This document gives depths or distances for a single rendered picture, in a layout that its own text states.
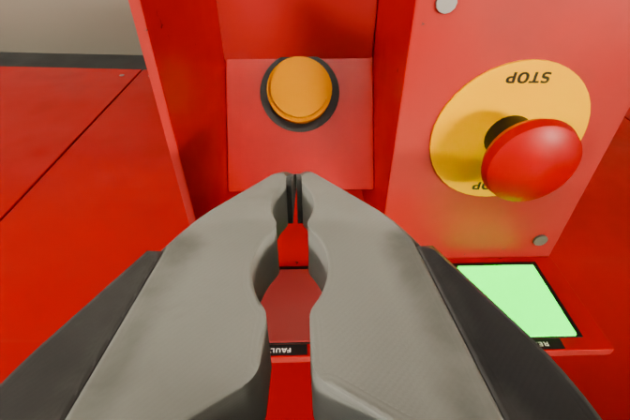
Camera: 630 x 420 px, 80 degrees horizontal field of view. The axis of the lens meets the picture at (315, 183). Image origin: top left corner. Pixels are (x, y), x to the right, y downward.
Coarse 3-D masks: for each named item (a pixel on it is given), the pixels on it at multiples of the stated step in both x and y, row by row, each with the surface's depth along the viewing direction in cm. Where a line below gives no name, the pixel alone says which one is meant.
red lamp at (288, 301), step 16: (288, 272) 22; (304, 272) 22; (272, 288) 21; (288, 288) 21; (304, 288) 21; (272, 304) 20; (288, 304) 20; (304, 304) 20; (272, 320) 19; (288, 320) 19; (304, 320) 19; (272, 336) 19; (288, 336) 19; (304, 336) 19
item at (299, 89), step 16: (288, 64) 22; (304, 64) 22; (320, 64) 22; (272, 80) 22; (288, 80) 22; (304, 80) 22; (320, 80) 22; (272, 96) 22; (288, 96) 22; (304, 96) 22; (320, 96) 22; (288, 112) 22; (304, 112) 22; (320, 112) 22
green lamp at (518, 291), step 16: (464, 272) 22; (480, 272) 22; (496, 272) 22; (512, 272) 22; (528, 272) 22; (480, 288) 21; (496, 288) 21; (512, 288) 21; (528, 288) 21; (544, 288) 21; (496, 304) 20; (512, 304) 20; (528, 304) 20; (544, 304) 20; (528, 320) 19; (544, 320) 19; (560, 320) 19; (544, 336) 19; (560, 336) 19
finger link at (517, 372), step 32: (448, 288) 7; (480, 320) 7; (512, 320) 7; (480, 352) 6; (512, 352) 6; (544, 352) 6; (512, 384) 6; (544, 384) 6; (512, 416) 5; (544, 416) 5; (576, 416) 5
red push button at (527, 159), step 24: (504, 120) 17; (528, 120) 15; (552, 120) 15; (504, 144) 15; (528, 144) 15; (552, 144) 15; (576, 144) 15; (504, 168) 15; (528, 168) 15; (552, 168) 15; (576, 168) 16; (504, 192) 16; (528, 192) 16
